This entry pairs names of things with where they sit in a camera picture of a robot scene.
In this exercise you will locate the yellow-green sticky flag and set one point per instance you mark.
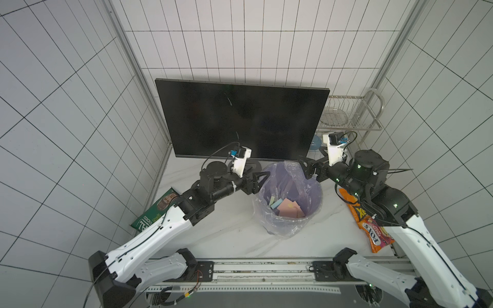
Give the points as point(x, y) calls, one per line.
point(272, 199)

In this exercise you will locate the black computer monitor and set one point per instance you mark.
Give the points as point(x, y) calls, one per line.
point(206, 119)

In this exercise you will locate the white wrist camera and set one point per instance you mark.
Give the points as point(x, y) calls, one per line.
point(336, 143)
point(239, 160)

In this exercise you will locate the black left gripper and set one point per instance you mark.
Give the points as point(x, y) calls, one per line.
point(255, 187)

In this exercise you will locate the glass dish on rack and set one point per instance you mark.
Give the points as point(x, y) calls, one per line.
point(332, 117)

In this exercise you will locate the orange candy bag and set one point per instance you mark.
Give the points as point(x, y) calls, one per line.
point(378, 237)

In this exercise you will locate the blue bowl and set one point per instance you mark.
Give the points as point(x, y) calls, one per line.
point(316, 143)

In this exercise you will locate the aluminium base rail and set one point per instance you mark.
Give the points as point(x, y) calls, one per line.
point(270, 275)

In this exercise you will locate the steel dish rack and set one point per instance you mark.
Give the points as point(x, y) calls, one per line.
point(364, 113)

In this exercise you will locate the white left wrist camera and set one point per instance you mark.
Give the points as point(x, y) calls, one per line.
point(239, 160)

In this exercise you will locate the purple bin with plastic liner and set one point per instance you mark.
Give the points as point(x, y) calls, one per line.
point(286, 181)

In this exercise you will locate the pink sticky note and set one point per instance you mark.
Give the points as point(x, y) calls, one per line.
point(290, 209)

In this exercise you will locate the green snack bag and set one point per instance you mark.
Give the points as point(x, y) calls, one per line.
point(156, 211)

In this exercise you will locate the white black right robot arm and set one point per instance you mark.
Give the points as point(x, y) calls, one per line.
point(439, 283)

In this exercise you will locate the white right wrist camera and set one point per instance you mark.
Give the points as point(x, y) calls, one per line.
point(336, 143)

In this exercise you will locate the grey round monitor stand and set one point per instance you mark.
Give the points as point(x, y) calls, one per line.
point(254, 165)

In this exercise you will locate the blue sticky flag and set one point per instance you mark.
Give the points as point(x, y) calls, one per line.
point(276, 204)

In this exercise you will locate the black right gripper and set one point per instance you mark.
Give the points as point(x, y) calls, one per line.
point(320, 169)

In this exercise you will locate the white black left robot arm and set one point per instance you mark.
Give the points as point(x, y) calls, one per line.
point(154, 238)

